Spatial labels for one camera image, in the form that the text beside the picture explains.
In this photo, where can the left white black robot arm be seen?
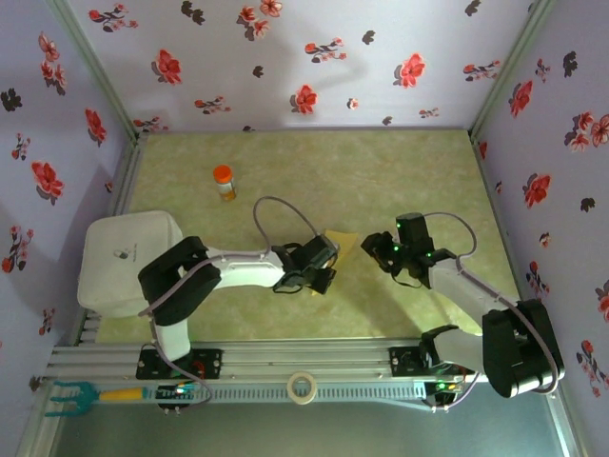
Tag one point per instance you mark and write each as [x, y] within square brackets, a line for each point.
[247, 269]

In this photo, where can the aluminium side rail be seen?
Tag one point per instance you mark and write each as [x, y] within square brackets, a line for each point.
[488, 181]
[128, 176]

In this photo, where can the yellow paper sheet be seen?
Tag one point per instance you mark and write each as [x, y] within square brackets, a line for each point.
[347, 240]

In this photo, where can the orange-capped pill bottle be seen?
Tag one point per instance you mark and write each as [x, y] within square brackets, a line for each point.
[226, 185]

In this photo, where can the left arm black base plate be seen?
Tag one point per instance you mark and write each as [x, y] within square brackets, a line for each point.
[211, 364]

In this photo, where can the aluminium corner post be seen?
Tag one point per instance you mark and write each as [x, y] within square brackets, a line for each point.
[508, 66]
[99, 71]

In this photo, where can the white zip pouch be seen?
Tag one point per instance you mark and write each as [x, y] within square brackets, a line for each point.
[109, 266]

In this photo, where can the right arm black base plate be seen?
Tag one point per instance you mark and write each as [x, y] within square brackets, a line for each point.
[402, 364]

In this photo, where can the white tape roll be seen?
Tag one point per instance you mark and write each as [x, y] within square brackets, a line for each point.
[289, 388]

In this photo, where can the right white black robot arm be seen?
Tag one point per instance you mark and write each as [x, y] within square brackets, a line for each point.
[466, 290]

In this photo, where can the aluminium mounting rail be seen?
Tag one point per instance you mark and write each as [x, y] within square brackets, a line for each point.
[309, 357]

